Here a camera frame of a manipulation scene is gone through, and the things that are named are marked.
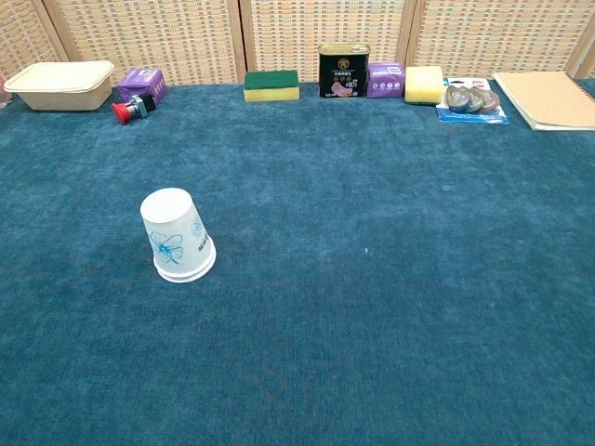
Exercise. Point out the beige lidded lunch box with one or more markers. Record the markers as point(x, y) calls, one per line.
point(60, 90)

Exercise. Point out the black luncheon meat can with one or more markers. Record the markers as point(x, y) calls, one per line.
point(344, 69)

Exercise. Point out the green and yellow sponge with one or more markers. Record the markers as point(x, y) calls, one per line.
point(272, 86)

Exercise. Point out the red emergency stop button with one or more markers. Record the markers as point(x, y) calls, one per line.
point(123, 113)

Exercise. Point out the plain yellow sponge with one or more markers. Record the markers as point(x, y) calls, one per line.
point(423, 86)

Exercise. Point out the woven folding screen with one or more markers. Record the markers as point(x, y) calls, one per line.
point(321, 23)

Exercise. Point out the blue carpet table cover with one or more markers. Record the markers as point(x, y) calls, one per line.
point(325, 279)

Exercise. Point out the purple tissue pack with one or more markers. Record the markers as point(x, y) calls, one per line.
point(385, 81)
point(139, 83)

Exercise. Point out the clear drink bottle red label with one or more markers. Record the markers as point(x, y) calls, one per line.
point(3, 95)

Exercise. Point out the white paper cup blue flower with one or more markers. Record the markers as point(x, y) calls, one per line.
point(184, 278)
point(165, 213)

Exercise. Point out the brown spiral notebook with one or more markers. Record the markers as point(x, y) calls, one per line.
point(544, 100)

